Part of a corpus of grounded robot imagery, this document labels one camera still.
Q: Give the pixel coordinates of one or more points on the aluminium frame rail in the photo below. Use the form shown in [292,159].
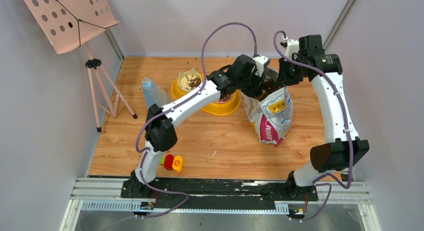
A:
[102,193]

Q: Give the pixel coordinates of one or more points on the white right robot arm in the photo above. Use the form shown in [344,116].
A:
[343,147]

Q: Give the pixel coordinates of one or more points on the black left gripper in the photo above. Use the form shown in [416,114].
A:
[253,85]

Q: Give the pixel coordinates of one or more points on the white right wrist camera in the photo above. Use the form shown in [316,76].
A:
[291,47]

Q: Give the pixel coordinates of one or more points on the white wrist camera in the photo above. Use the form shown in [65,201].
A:
[261,63]
[291,47]

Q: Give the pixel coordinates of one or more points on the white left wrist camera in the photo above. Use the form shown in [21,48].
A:
[261,63]

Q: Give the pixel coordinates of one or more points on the yellow double pet bowl tray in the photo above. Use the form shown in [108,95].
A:
[222,107]

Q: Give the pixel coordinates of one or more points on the brown kibble in cream bowl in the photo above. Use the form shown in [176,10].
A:
[190,82]

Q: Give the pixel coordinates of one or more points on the brown kibble in pink bowl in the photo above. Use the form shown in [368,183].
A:
[227,97]

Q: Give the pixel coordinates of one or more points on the pink cat-ear bowl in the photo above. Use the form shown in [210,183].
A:
[228,98]

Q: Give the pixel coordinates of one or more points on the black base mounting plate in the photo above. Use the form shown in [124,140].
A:
[217,194]

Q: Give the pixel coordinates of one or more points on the red yellow green toy block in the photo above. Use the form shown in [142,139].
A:
[171,162]

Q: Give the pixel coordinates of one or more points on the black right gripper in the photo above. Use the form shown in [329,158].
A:
[283,79]

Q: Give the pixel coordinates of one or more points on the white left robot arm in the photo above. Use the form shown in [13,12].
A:
[245,74]

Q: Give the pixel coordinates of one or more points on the cream cat-ear bowl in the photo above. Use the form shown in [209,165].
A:
[181,75]

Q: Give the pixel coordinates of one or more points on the translucent blue plastic container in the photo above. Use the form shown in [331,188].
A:
[153,93]

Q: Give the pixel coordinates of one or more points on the pet food bag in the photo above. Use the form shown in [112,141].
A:
[271,114]

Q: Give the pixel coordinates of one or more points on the pink perforated music stand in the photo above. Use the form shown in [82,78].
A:
[70,24]

